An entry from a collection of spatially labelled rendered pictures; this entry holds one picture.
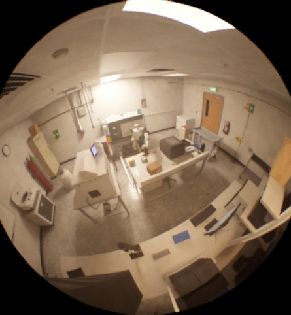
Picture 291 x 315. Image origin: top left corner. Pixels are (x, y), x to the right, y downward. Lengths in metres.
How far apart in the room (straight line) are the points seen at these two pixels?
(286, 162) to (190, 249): 1.44
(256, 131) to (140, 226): 4.34
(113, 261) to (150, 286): 0.57
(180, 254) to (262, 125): 3.88
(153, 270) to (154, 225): 1.24
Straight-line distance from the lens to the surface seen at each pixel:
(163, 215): 2.51
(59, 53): 0.88
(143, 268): 1.50
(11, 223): 3.52
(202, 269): 1.09
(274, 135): 4.05
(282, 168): 1.40
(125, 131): 3.56
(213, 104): 4.75
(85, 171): 1.43
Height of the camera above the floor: 2.37
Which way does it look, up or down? 39 degrees down
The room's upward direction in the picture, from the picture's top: 7 degrees counter-clockwise
